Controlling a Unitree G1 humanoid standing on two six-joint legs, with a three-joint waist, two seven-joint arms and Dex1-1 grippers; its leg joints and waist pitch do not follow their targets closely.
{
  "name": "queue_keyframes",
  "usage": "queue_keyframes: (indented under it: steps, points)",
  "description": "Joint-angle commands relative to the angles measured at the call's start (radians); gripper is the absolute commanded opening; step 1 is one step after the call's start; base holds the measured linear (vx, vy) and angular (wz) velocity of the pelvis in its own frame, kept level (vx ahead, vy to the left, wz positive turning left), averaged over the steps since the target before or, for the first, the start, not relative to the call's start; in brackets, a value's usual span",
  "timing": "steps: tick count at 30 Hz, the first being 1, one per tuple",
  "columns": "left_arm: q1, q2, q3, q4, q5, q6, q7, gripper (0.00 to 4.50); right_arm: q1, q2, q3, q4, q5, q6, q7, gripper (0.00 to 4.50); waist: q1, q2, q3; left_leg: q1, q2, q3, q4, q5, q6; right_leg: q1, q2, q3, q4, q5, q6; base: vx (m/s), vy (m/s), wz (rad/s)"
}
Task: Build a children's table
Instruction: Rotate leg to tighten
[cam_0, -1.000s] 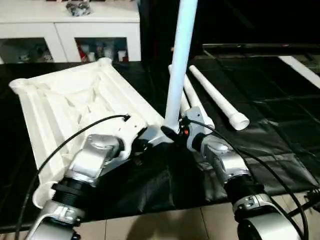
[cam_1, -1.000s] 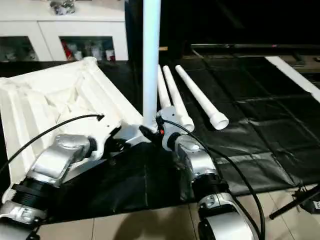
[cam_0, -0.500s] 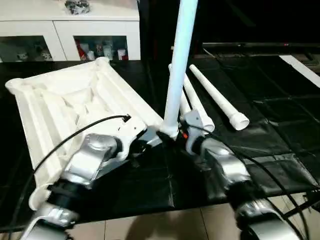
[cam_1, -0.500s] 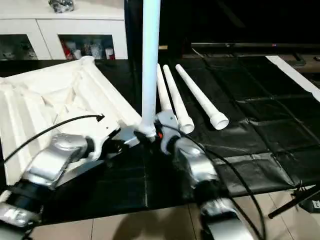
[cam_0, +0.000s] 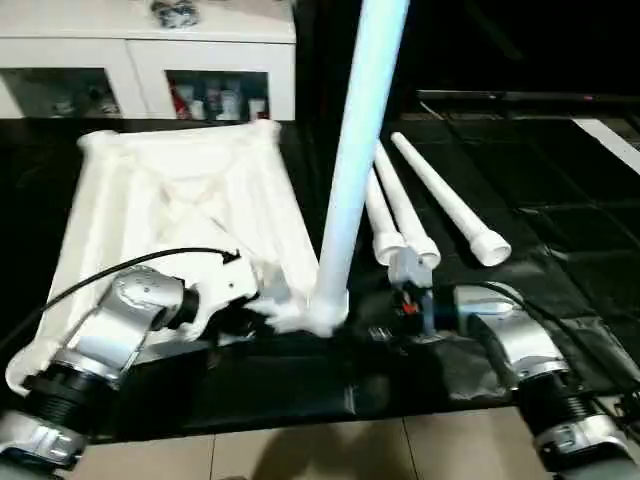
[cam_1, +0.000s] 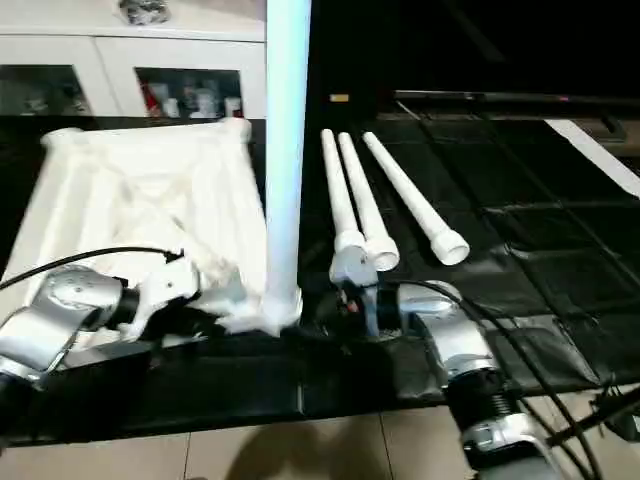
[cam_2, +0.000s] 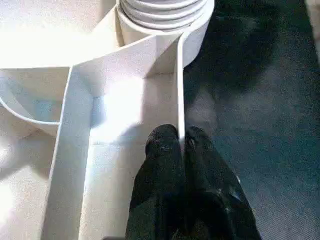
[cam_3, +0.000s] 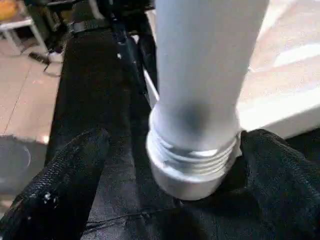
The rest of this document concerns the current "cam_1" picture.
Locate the white plastic table top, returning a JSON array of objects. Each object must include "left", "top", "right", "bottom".
[{"left": 0, "top": 118, "right": 303, "bottom": 346}]

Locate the small white jar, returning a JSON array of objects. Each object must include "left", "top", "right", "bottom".
[{"left": 195, "top": 90, "right": 219, "bottom": 117}]

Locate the large black cabinet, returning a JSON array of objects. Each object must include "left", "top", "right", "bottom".
[{"left": 308, "top": 0, "right": 640, "bottom": 116}]

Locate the black work mat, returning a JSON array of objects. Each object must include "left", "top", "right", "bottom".
[{"left": 0, "top": 112, "right": 640, "bottom": 446}]

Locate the white plastic table leg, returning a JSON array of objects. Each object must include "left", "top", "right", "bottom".
[
  {"left": 337, "top": 130, "right": 401, "bottom": 273},
  {"left": 320, "top": 128, "right": 367, "bottom": 283},
  {"left": 262, "top": 0, "right": 313, "bottom": 323},
  {"left": 362, "top": 130, "right": 471, "bottom": 267}
]

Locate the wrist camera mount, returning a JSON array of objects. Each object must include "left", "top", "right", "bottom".
[
  {"left": 125, "top": 255, "right": 203, "bottom": 333},
  {"left": 330, "top": 246, "right": 373, "bottom": 291}
]

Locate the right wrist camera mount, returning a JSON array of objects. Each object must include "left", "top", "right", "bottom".
[{"left": 330, "top": 246, "right": 373, "bottom": 291}]

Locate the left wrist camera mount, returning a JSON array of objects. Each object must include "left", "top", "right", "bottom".
[{"left": 125, "top": 255, "right": 203, "bottom": 333}]

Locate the small grey metal object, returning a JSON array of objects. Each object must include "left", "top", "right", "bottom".
[{"left": 118, "top": 0, "right": 169, "bottom": 26}]

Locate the white glass-door cabinet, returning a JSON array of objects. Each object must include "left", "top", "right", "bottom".
[{"left": 0, "top": 0, "right": 269, "bottom": 121}]

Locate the small red bottle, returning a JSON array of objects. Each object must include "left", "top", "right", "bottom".
[{"left": 142, "top": 84, "right": 161, "bottom": 117}]

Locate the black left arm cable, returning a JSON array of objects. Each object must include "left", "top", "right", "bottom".
[{"left": 0, "top": 246, "right": 187, "bottom": 293}]

